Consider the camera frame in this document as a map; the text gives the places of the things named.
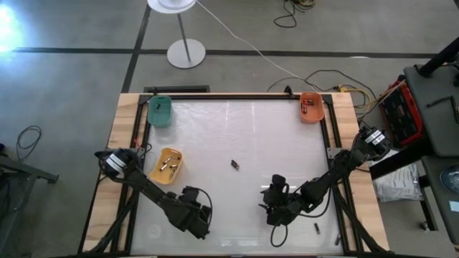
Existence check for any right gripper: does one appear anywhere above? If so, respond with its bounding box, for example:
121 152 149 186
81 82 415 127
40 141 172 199
257 173 306 227

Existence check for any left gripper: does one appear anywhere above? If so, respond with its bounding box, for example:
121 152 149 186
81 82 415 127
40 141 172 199
167 185 213 241

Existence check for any yellow plastic bin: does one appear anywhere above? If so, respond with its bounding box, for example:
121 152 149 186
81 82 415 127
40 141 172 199
148 147 184 186

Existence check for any white translucent table mat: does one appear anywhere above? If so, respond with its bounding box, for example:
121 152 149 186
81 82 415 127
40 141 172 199
129 98 344 256

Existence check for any orange plastic bin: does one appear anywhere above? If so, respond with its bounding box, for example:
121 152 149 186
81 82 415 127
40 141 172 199
299 91 326 125

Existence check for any teal plastic bin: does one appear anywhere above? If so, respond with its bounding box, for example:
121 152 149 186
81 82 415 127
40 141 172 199
147 95 173 128

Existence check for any white plastic bag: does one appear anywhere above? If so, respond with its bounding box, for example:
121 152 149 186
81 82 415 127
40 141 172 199
369 145 425 202

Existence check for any black desk base beam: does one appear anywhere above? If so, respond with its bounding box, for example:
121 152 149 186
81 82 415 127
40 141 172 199
368 141 437 180

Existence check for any white floor stand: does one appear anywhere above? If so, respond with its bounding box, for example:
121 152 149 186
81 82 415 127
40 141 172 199
146 0 207 70

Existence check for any red toolbox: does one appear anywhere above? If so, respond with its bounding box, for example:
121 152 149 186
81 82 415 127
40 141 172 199
378 74 424 147

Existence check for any grey desk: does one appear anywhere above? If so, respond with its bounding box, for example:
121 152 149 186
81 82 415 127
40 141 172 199
420 154 459 248
403 62 459 158

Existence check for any dark blue round pad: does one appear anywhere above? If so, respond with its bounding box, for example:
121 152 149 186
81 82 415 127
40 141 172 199
439 164 459 196

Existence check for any black tool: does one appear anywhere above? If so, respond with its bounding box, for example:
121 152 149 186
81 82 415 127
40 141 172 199
425 95 452 108

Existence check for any black diagonal pole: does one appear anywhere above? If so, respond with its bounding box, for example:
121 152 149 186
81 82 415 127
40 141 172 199
418 35 459 78

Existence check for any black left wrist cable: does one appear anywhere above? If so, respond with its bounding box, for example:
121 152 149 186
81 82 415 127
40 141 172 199
195 186 215 230

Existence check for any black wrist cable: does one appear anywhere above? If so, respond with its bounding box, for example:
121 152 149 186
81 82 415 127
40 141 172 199
195 186 215 230
270 224 289 248

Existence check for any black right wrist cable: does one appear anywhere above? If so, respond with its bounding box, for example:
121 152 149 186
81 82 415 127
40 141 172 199
270 224 289 248

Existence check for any yellow cable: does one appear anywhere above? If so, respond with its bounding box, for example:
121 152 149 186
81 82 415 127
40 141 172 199
331 84 370 108

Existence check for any black floor cable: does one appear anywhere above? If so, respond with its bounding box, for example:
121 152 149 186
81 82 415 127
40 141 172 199
267 69 377 100

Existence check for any grey metal table frame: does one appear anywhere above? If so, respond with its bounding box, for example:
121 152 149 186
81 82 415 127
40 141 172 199
0 143 60 258

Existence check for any black cable loop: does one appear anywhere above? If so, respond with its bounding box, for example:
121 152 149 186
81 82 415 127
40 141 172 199
15 125 43 163

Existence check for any white cable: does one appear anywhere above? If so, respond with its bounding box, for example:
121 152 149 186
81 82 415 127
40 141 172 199
195 0 318 92

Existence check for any black cable tangle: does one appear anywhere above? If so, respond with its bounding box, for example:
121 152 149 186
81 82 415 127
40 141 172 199
273 0 317 29

